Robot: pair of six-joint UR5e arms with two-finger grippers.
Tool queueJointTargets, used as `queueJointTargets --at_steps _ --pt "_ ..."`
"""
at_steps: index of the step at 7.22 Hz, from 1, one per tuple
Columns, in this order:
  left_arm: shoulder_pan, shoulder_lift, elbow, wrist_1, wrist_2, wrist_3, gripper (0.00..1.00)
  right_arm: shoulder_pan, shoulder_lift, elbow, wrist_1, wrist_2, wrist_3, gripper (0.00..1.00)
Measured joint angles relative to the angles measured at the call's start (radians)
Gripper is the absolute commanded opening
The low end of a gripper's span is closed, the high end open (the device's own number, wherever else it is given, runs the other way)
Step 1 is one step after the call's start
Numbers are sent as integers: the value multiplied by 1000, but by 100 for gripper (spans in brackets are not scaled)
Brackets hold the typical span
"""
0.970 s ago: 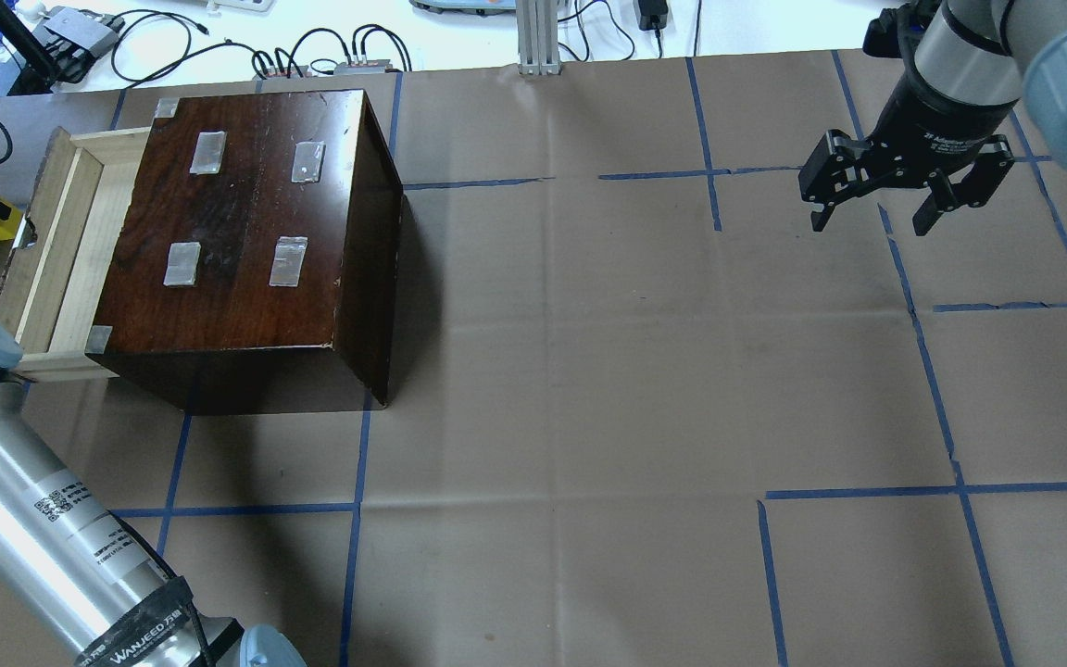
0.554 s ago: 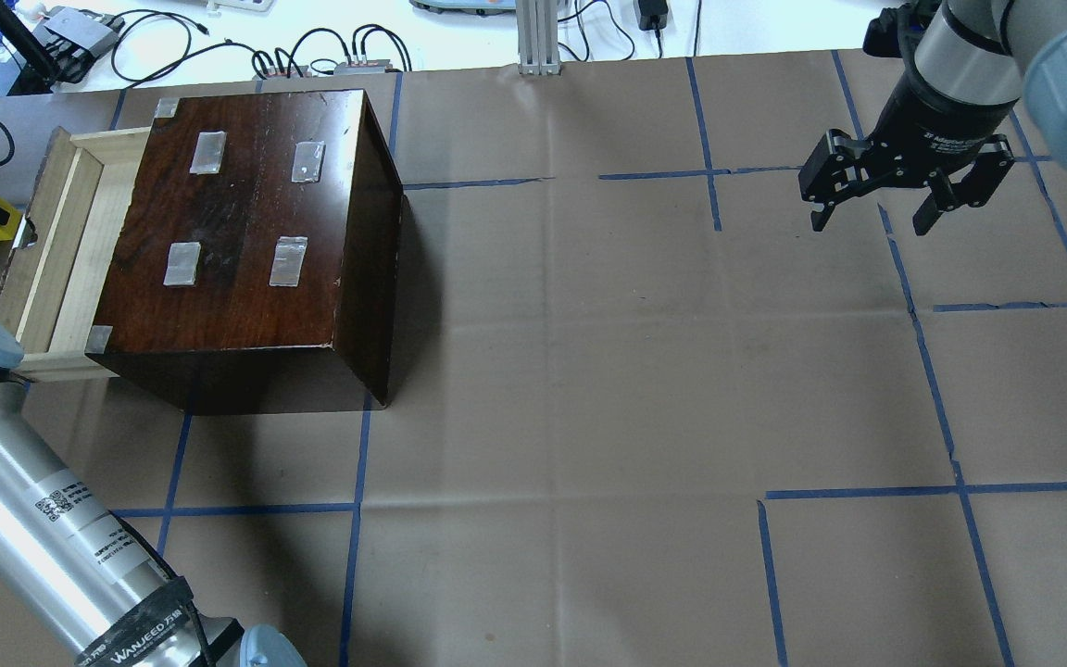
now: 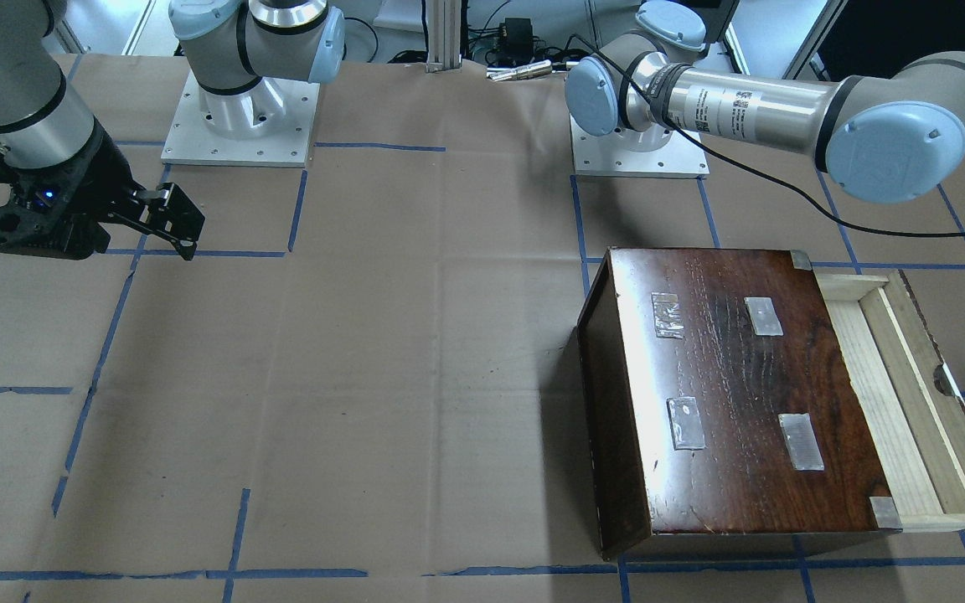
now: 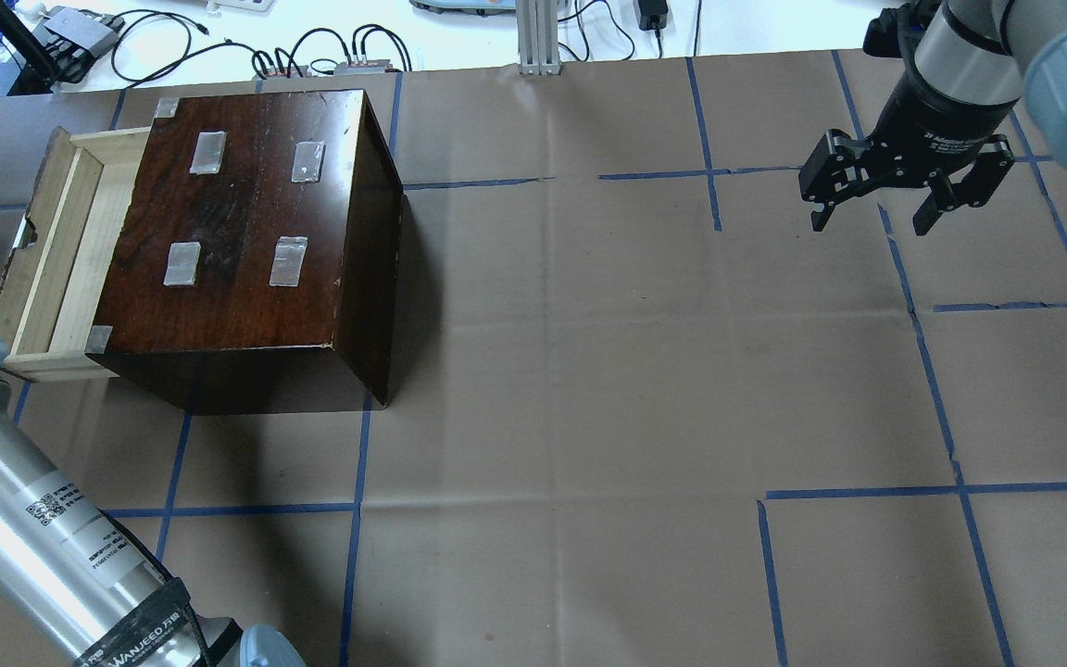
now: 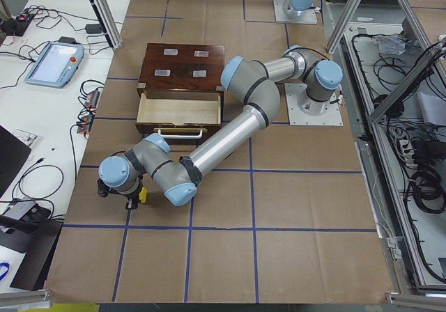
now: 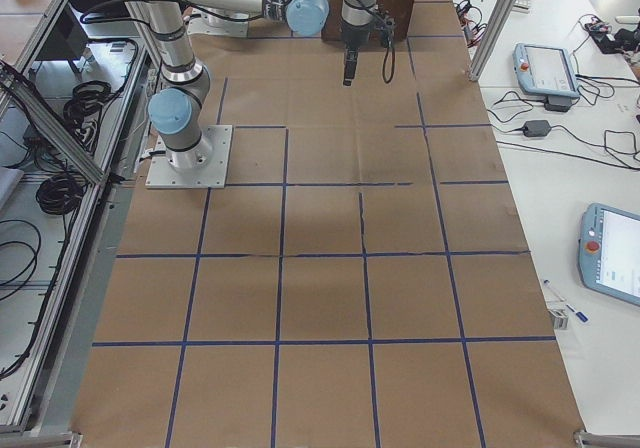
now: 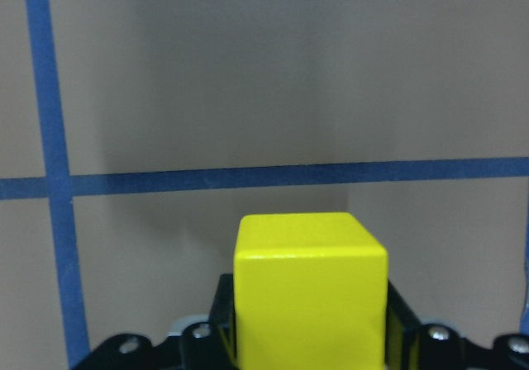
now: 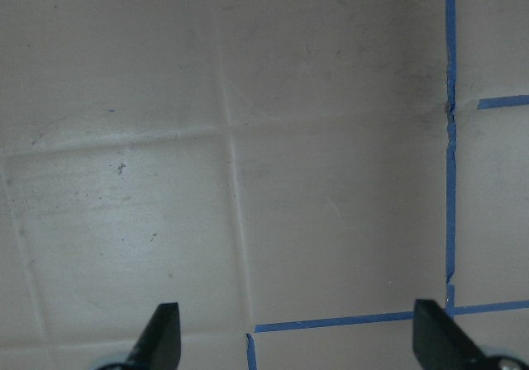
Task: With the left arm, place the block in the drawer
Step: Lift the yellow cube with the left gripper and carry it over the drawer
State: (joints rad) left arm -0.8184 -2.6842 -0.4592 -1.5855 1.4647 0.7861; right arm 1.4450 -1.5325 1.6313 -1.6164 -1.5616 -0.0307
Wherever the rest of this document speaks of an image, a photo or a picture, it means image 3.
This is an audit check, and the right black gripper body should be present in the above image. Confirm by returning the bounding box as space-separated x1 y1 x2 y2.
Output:
0 126 142 260

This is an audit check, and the light wooden drawer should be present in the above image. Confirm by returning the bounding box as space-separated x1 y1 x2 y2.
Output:
817 271 965 532

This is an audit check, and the dark wooden drawer cabinet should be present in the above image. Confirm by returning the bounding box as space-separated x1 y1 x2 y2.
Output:
575 247 900 560

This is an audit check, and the black power adapter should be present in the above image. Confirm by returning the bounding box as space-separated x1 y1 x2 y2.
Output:
498 17 534 64

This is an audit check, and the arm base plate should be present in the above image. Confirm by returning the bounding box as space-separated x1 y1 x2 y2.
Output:
570 117 710 178
161 74 321 168

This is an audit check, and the aluminium frame post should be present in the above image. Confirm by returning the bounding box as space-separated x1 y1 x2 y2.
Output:
421 1 467 74

